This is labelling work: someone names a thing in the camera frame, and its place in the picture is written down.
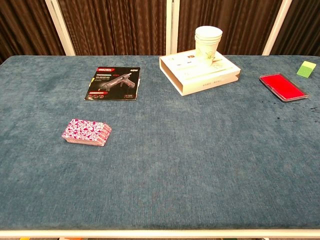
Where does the pink patterned card stack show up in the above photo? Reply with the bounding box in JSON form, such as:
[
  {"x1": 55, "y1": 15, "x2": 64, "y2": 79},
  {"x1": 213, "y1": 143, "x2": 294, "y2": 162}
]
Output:
[{"x1": 61, "y1": 118, "x2": 113, "y2": 147}]

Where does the blue table cloth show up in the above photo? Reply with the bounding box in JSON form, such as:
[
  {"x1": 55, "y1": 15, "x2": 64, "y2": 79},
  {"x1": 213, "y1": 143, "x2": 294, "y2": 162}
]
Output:
[{"x1": 0, "y1": 54, "x2": 320, "y2": 231}]

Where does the white flat cardboard box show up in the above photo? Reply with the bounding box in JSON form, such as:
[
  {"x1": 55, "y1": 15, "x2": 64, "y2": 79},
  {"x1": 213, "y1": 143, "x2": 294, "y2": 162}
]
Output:
[{"x1": 158, "y1": 49, "x2": 242, "y2": 97}]

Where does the black glue gun box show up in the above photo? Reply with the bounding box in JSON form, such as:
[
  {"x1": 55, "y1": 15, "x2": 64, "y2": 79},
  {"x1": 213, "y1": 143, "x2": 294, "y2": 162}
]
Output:
[{"x1": 83, "y1": 66, "x2": 141, "y2": 101}]

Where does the white paper cup plant print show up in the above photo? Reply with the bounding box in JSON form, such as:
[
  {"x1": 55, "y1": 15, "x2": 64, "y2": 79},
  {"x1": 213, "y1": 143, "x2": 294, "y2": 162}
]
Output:
[{"x1": 194, "y1": 39, "x2": 221, "y2": 67}]

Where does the white paper cup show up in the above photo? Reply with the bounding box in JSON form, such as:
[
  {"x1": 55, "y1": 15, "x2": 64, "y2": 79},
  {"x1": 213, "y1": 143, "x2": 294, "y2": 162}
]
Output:
[
  {"x1": 194, "y1": 34, "x2": 223, "y2": 44},
  {"x1": 195, "y1": 25, "x2": 223, "y2": 41},
  {"x1": 194, "y1": 37, "x2": 222, "y2": 46}
]

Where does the dark brown pleated curtain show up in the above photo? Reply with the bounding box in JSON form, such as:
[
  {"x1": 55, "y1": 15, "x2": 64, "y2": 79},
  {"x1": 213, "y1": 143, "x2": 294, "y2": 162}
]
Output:
[
  {"x1": 271, "y1": 0, "x2": 320, "y2": 56},
  {"x1": 0, "y1": 0, "x2": 66, "y2": 65},
  {"x1": 56, "y1": 0, "x2": 167, "y2": 56},
  {"x1": 177, "y1": 0, "x2": 283, "y2": 56}
]

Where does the white table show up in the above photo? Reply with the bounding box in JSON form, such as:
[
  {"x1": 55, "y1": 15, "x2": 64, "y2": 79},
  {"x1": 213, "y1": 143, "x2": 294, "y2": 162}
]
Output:
[{"x1": 0, "y1": 228, "x2": 320, "y2": 240}]

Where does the red ink pad clear case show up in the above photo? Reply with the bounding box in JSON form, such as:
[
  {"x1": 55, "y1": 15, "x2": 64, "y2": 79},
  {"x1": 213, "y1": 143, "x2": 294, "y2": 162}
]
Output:
[{"x1": 258, "y1": 72, "x2": 310, "y2": 103}]

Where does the green block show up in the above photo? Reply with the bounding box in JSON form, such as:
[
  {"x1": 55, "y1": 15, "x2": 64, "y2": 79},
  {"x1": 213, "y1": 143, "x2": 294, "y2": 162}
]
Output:
[{"x1": 296, "y1": 60, "x2": 317, "y2": 79}]

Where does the white partition frame post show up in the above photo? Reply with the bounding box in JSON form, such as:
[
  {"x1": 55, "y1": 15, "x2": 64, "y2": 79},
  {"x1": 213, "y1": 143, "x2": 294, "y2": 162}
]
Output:
[
  {"x1": 44, "y1": 0, "x2": 76, "y2": 57},
  {"x1": 261, "y1": 0, "x2": 293, "y2": 56},
  {"x1": 165, "y1": 0, "x2": 180, "y2": 56}
]

